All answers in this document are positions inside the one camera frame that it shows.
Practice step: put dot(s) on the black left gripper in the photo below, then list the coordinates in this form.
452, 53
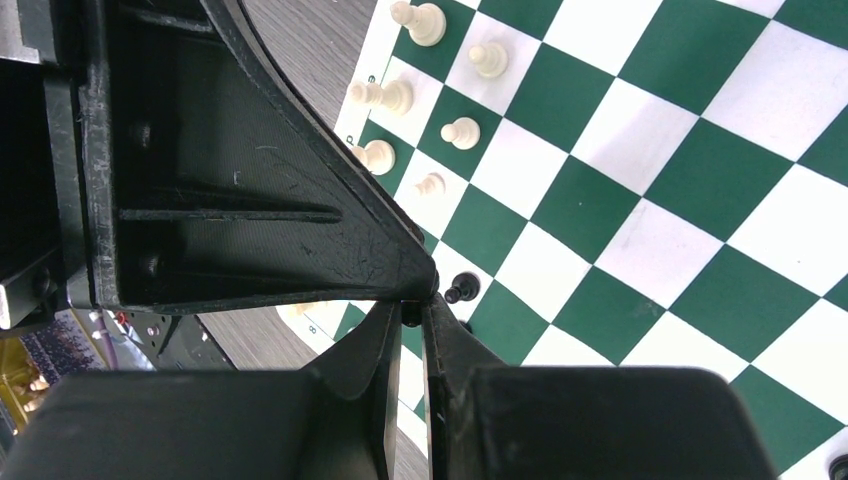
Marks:
46, 262

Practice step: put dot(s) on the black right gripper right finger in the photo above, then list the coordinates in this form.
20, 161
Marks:
490, 420

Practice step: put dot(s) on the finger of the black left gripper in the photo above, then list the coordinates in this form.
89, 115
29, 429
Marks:
212, 184

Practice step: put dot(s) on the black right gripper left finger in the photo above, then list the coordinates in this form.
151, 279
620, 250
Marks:
334, 418

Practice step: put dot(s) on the green white chess mat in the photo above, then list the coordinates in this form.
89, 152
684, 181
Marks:
656, 183

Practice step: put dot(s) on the black chess pawn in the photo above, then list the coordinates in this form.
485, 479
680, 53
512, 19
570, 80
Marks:
464, 287

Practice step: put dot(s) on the white chess bishop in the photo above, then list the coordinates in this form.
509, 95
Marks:
426, 23

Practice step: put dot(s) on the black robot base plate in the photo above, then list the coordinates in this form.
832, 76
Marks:
172, 342

